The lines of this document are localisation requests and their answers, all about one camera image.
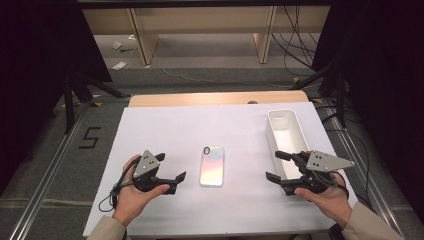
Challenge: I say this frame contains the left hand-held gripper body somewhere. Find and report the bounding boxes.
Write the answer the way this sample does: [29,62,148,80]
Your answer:
[132,149,168,193]

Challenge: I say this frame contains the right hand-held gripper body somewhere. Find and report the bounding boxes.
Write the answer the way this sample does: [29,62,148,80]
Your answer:
[283,150,355,196]

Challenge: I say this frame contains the white plastic bin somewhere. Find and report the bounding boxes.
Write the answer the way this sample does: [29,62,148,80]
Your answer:
[265,109,313,181]

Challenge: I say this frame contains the person's left hand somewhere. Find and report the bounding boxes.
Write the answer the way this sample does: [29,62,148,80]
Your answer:
[112,153,171,228]

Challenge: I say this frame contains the person's right hand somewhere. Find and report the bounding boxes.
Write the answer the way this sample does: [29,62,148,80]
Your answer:
[293,171,354,229]

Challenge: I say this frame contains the white table cover sheet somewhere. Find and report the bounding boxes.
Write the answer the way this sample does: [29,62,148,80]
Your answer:
[83,101,369,238]

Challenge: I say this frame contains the black tripod stand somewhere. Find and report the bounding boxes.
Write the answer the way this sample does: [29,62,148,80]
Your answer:
[289,59,348,129]
[63,71,131,134]

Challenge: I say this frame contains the light wooden table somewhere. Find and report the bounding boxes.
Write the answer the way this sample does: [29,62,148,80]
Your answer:
[128,90,309,108]

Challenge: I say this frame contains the black curtain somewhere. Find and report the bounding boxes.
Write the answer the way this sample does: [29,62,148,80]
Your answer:
[311,0,424,214]
[0,0,113,198]

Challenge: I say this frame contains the beige wooden desk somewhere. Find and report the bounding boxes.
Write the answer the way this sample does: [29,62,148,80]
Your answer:
[81,4,331,66]

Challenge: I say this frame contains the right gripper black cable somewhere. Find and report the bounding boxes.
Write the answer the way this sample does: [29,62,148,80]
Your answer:
[318,170,350,198]

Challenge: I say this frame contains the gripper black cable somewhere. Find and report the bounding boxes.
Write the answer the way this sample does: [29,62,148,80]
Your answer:
[98,155,142,213]
[318,170,350,198]

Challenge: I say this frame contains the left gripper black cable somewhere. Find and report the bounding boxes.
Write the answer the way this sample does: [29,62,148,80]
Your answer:
[98,155,142,213]

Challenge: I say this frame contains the aluminium floor rail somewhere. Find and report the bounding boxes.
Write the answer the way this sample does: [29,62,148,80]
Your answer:
[8,103,91,240]
[323,98,406,240]

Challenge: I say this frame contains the thin black floor cable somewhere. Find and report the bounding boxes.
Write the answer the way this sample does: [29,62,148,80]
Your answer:
[321,103,373,205]

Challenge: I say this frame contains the white floor cable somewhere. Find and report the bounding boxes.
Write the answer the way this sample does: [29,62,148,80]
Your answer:
[162,68,294,89]

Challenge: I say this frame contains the bundle of black cables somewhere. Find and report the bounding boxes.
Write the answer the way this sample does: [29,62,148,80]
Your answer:
[271,5,321,78]

